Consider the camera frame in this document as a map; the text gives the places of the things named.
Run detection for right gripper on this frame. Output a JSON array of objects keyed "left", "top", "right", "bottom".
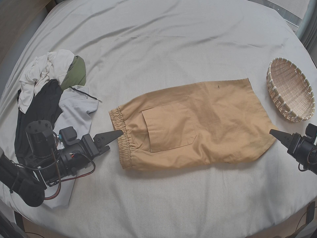
[{"left": 269, "top": 129, "right": 317, "bottom": 163}]

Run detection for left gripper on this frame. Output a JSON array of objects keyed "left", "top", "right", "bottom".
[{"left": 58, "top": 130, "right": 123, "bottom": 178}]

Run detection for tan shorts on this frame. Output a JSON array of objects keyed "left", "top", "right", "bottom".
[{"left": 108, "top": 78, "right": 280, "bottom": 170}]

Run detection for pale blue garment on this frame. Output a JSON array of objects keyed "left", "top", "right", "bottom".
[{"left": 42, "top": 87, "right": 99, "bottom": 209}]

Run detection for round woven basket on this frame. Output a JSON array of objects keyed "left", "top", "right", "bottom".
[{"left": 266, "top": 57, "right": 314, "bottom": 123}]

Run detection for black garment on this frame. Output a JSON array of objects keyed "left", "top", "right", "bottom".
[{"left": 14, "top": 79, "right": 63, "bottom": 158}]

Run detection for green garment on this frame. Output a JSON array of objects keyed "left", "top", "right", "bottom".
[{"left": 59, "top": 56, "right": 103, "bottom": 102}]

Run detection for white garment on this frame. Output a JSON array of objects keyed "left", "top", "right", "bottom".
[{"left": 18, "top": 49, "right": 75, "bottom": 114}]

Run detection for bed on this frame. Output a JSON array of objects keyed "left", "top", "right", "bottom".
[{"left": 0, "top": 0, "right": 317, "bottom": 238}]

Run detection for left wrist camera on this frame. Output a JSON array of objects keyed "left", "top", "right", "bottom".
[{"left": 59, "top": 127, "right": 77, "bottom": 147}]

